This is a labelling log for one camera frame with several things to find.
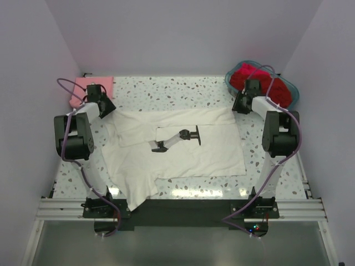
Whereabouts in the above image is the folded pink t shirt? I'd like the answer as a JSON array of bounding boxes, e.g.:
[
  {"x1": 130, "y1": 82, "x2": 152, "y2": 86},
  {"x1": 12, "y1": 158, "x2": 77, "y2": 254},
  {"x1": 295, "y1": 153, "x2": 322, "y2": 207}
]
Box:
[{"x1": 69, "y1": 76, "x2": 115, "y2": 109}]

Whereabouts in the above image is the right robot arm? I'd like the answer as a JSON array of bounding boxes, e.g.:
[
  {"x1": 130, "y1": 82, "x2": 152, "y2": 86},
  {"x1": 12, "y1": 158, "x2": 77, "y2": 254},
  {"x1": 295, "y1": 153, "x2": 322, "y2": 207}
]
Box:
[{"x1": 232, "y1": 79, "x2": 302, "y2": 218}]

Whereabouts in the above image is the teal plastic basket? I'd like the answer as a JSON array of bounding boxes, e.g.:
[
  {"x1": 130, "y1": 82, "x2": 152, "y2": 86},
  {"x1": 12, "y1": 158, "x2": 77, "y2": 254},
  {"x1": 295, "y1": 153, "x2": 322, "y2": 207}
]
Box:
[{"x1": 225, "y1": 60, "x2": 300, "y2": 110}]

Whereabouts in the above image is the white t shirt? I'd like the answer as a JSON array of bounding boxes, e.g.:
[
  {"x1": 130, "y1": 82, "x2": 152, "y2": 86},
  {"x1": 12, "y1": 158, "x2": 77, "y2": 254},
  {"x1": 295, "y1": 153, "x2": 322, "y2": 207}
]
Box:
[{"x1": 102, "y1": 108, "x2": 246, "y2": 210}]

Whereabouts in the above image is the bright pink t shirt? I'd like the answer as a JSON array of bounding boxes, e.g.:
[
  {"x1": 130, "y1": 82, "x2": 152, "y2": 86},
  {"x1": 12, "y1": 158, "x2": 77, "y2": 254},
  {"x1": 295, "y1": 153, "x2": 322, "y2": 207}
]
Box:
[{"x1": 237, "y1": 63, "x2": 271, "y2": 79}]

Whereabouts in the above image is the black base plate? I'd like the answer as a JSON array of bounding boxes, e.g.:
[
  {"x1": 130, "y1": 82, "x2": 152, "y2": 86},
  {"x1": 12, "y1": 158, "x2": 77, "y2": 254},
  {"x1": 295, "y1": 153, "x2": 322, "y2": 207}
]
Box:
[{"x1": 81, "y1": 199, "x2": 280, "y2": 236}]

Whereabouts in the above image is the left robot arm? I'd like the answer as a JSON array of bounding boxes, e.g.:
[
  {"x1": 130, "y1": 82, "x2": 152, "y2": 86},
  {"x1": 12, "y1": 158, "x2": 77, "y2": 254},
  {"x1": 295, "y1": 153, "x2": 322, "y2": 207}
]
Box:
[{"x1": 54, "y1": 84, "x2": 116, "y2": 217}]

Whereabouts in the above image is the aluminium frame rail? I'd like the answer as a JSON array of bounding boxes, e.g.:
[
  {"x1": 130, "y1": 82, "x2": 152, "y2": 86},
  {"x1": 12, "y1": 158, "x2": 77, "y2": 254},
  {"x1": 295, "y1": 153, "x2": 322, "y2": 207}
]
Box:
[{"x1": 21, "y1": 163, "x2": 344, "y2": 266}]

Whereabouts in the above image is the dark red t shirt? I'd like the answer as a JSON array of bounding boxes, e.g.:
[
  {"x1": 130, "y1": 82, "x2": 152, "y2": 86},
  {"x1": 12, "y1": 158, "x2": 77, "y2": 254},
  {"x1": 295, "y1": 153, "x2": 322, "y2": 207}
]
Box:
[{"x1": 230, "y1": 70, "x2": 293, "y2": 109}]

